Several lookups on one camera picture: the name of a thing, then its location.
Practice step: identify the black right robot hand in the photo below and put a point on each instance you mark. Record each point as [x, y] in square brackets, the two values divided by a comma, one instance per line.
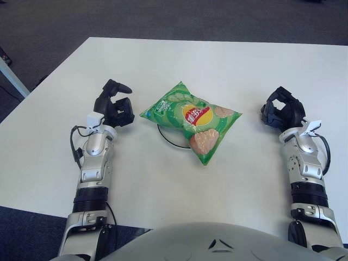
[291, 111]

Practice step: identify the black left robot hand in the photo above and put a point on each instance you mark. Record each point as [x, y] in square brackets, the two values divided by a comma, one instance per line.
[108, 108]

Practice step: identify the green potato chips bag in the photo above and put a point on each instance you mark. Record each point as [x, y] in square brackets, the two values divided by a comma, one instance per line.
[174, 114]

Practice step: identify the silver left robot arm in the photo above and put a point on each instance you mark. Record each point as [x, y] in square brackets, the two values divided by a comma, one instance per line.
[93, 157]

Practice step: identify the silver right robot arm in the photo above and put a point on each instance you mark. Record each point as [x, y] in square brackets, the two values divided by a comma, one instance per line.
[307, 168]

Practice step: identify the white plate with black rim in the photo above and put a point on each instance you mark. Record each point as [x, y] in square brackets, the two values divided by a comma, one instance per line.
[174, 137]

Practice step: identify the white neighbouring table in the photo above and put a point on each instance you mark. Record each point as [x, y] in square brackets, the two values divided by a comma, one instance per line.
[12, 79]

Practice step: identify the grey robot torso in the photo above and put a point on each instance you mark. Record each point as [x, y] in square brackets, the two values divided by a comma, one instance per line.
[190, 244]

